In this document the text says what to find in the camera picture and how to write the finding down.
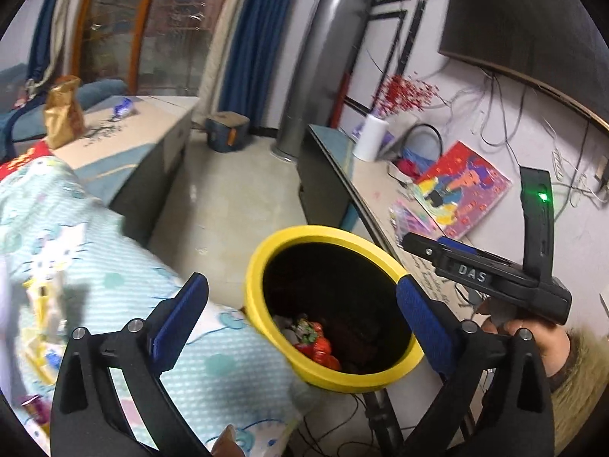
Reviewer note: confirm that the grey tower air conditioner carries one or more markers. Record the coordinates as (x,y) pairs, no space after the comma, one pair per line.
(314,66)

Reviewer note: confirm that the red stick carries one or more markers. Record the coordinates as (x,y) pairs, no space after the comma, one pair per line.
(338,114)

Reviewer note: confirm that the red printed blanket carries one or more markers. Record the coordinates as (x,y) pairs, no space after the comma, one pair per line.
(24,159)

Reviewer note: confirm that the red wrapper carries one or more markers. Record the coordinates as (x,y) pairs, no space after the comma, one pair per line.
(319,345)

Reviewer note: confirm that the red berry branches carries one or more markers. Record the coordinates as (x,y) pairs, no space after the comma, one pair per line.
(404,93)

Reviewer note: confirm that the person's right forearm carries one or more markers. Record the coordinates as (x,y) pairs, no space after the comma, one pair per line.
(583,390)

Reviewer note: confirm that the beige curtain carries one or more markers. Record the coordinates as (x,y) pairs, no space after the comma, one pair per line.
(66,19)
(216,57)

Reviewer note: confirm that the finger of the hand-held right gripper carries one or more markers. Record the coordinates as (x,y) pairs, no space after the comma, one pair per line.
(426,247)
(464,247)

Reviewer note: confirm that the blue storage stool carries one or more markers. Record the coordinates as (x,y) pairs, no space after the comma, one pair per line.
(227,133)

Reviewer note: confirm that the wall-mounted television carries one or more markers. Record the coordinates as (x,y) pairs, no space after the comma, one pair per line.
(523,24)

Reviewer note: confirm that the yellow packet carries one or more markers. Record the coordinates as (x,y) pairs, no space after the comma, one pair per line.
(45,333)

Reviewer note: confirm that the white power strip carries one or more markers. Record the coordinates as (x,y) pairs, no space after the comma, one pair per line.
(559,162)

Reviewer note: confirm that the pastel bead box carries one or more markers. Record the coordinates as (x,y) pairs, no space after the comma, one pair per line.
(414,221)

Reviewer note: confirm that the colourful painting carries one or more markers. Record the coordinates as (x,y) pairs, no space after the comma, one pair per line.
(464,190)

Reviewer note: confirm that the person's left hand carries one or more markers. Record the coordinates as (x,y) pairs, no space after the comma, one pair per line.
(229,442)

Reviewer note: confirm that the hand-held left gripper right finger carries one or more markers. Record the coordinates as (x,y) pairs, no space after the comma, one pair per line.
(423,323)

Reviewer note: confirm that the cartoon cat printed blanket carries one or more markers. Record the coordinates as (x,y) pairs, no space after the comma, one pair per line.
(95,247)

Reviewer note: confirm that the wide blue curtain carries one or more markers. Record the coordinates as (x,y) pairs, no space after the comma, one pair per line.
(259,43)

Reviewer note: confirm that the person's right hand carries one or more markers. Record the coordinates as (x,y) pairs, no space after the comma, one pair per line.
(552,345)

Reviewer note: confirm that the black stand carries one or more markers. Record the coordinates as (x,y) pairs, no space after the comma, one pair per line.
(383,423)

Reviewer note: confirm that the television console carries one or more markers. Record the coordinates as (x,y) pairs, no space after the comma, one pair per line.
(333,162)

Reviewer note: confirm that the yellow round bin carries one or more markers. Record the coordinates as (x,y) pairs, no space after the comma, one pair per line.
(271,257)

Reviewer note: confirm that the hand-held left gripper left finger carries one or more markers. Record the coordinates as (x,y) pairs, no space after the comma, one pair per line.
(178,319)

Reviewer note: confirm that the gold paper bag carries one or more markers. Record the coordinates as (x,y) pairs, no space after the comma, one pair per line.
(64,114)

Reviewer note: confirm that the blue white wrapper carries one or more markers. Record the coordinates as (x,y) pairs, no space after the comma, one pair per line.
(122,107)

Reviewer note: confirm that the beige coffee table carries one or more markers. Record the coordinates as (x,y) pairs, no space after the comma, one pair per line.
(142,143)

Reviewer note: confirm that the purple wrapper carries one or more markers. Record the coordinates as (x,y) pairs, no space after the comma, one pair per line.
(35,412)

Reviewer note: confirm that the blue grey sofa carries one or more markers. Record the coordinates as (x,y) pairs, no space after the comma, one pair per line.
(95,95)

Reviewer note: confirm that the wooden sliding glass door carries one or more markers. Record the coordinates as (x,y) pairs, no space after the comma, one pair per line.
(157,28)

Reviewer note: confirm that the narrow blue curtain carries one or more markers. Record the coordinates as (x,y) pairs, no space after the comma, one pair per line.
(43,24)

